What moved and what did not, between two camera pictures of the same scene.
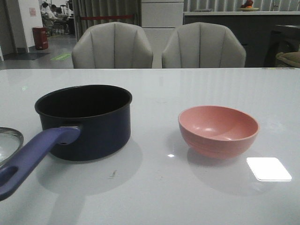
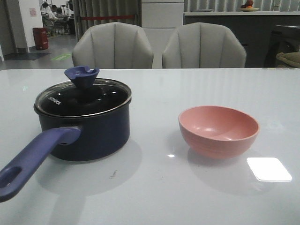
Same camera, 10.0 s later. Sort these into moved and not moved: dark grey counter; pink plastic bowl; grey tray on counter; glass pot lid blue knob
Moved: glass pot lid blue knob
Not moved: dark grey counter; grey tray on counter; pink plastic bowl
